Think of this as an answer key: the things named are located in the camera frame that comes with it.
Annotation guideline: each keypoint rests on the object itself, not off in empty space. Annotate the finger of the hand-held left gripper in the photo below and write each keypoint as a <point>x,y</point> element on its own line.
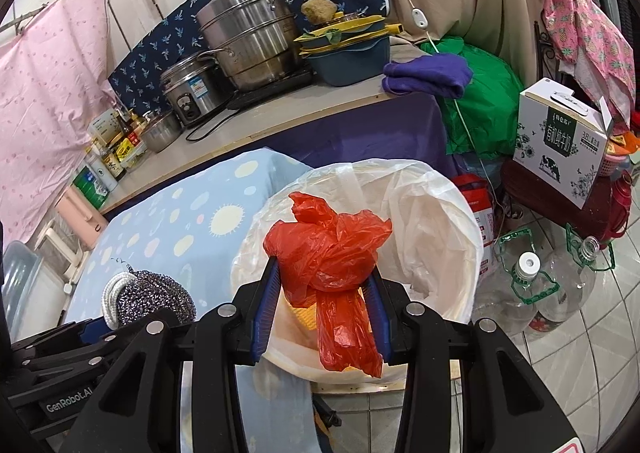
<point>60,365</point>
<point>92,330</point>

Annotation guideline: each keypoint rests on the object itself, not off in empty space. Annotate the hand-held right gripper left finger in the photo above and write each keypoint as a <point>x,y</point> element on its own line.
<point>265,313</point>

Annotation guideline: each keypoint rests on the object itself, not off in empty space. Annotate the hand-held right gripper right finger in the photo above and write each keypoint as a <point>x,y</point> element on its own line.
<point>378,318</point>

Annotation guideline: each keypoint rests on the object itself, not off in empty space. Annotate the white trash bin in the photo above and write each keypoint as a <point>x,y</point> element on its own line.
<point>345,375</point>

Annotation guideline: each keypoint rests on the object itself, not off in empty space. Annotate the steel wool scourer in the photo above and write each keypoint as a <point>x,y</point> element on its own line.
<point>150,295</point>

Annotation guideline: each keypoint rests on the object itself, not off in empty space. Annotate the red plastic bag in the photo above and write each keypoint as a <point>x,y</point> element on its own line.
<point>325,258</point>

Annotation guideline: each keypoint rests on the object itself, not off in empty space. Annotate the white bin liner bag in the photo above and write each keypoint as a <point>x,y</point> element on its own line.
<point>425,213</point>

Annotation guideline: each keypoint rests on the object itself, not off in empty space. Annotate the white power plug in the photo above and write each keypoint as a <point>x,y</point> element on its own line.
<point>68,288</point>

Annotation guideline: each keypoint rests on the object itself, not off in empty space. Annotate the white storage box grey lid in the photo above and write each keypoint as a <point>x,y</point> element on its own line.
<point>20,278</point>

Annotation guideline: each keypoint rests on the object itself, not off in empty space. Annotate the clear plastic jug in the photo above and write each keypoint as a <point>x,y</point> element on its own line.
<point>570,278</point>
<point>510,303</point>

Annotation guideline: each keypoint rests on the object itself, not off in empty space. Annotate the blue dotted tablecloth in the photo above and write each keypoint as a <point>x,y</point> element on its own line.
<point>165,213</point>

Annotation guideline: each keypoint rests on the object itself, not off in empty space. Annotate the red white bag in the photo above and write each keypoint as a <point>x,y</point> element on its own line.
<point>475,213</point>

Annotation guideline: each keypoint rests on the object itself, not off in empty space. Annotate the white green canister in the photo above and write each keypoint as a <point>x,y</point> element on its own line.
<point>97,183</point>

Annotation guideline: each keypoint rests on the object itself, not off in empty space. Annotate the clear food container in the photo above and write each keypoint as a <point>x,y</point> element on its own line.
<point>134,159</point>

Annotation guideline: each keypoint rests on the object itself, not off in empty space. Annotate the yellow seasoning packet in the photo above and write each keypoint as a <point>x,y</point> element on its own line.
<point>122,150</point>

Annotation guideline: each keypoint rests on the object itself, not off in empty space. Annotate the dark red cloth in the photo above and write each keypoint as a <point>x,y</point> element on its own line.
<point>530,193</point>

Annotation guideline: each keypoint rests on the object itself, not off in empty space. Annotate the white green carton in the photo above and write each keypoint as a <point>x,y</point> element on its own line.
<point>102,127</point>

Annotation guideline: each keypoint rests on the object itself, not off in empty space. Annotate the dark sauce bottle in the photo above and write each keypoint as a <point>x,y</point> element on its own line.
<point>132,130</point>

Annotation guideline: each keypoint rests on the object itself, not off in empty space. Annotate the small steel lidded pot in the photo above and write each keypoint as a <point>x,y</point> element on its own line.
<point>160,133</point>

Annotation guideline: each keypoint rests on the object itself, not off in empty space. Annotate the black induction cooker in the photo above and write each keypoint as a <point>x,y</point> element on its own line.
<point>270,93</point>

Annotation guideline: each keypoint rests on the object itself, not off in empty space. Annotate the pink dotted curtain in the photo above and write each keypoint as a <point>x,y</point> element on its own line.
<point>45,108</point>

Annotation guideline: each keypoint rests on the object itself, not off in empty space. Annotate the steel rice cooker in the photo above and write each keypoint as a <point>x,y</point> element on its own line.
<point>192,93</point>

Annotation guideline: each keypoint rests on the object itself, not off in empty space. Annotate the green plastic bag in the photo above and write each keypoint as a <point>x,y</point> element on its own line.
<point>485,103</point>

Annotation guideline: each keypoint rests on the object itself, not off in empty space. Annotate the white milk gift box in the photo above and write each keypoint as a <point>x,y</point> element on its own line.
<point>560,153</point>

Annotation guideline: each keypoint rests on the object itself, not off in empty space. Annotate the purple cloth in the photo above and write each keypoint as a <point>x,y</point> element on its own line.
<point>430,75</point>

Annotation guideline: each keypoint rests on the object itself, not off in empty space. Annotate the red thermos flask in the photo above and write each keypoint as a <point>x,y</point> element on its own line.
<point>620,203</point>

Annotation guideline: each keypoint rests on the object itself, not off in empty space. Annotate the steel steamer pot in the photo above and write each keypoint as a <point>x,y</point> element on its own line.
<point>250,43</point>

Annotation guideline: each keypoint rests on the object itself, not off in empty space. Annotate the pink plastic basket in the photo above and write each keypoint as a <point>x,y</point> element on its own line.
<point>617,158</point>

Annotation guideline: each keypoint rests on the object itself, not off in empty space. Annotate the yellow plastic strainer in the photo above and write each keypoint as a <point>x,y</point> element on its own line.
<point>355,27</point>

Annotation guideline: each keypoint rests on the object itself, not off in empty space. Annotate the brown sponge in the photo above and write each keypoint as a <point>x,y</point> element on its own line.
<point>318,10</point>

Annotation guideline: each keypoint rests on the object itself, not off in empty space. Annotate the pink floral garment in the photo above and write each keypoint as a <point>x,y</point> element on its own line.
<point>585,33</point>

